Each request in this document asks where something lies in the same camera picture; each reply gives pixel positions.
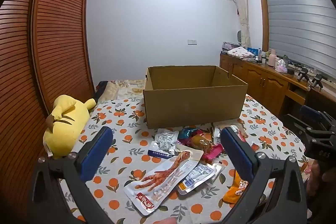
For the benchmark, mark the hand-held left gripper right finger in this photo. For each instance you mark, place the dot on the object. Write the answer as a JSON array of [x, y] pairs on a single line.
[[236, 153]]

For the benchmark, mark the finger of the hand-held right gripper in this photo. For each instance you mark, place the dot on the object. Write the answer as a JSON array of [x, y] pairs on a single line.
[[311, 111], [296, 123]]

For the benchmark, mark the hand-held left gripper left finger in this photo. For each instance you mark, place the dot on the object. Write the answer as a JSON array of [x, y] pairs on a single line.
[[97, 153]]

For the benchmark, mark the brown cardboard box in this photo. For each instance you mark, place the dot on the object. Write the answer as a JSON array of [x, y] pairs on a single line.
[[194, 106]]

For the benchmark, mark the silver foil snack packet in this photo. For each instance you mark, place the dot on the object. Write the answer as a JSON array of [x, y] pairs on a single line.
[[164, 142]]

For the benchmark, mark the chicken foot snack packet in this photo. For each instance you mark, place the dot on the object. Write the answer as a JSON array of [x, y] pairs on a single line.
[[162, 182]]

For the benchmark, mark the person's left hand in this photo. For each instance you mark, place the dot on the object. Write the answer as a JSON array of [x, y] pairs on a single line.
[[166, 221]]

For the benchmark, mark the pink snack packet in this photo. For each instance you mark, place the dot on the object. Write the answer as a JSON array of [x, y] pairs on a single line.
[[212, 152]]

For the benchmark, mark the black clamp stand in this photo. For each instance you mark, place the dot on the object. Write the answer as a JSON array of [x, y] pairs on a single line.
[[303, 74], [317, 81]]

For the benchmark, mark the orange fruit print tablecloth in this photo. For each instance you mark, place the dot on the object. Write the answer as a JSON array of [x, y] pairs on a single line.
[[126, 140]]

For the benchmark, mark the clear orange-edged snack packet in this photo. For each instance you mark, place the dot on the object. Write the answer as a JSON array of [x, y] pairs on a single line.
[[200, 143]]

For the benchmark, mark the yellow plush toy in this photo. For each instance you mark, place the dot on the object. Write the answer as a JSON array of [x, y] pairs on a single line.
[[65, 129]]

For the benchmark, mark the orange snack packet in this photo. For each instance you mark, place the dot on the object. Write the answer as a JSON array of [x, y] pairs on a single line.
[[235, 192]]

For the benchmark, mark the blue and white snack packet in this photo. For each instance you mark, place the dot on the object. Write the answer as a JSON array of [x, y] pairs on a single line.
[[197, 174]]

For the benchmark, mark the wooden sideboard cabinet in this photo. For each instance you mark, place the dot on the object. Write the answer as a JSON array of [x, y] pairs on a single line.
[[262, 82]]

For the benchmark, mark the teal foil snack packet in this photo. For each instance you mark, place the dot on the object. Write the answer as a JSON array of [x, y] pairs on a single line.
[[187, 132]]

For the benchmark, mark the pink tissue pack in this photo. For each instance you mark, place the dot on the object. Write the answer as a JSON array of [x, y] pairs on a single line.
[[281, 66]]

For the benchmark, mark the pink bottle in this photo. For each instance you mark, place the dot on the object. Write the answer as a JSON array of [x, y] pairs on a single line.
[[272, 57]]

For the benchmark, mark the floral quilt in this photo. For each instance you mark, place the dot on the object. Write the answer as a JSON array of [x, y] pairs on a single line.
[[126, 87]]

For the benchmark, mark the blue box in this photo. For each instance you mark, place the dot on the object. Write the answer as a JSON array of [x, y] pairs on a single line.
[[253, 51]]

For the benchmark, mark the folded floral cloth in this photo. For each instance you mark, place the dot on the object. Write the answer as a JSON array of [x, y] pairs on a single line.
[[240, 52]]

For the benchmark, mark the grey window blind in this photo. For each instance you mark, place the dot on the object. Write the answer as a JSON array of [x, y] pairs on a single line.
[[299, 19]]

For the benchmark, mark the cream patterned curtain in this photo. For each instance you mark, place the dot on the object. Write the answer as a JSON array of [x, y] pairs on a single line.
[[242, 8]]

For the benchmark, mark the wooden louvered wardrobe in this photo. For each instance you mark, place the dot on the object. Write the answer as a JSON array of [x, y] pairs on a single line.
[[52, 29]]

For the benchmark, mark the white wall socket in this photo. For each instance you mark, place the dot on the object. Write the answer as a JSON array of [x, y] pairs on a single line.
[[192, 42]]

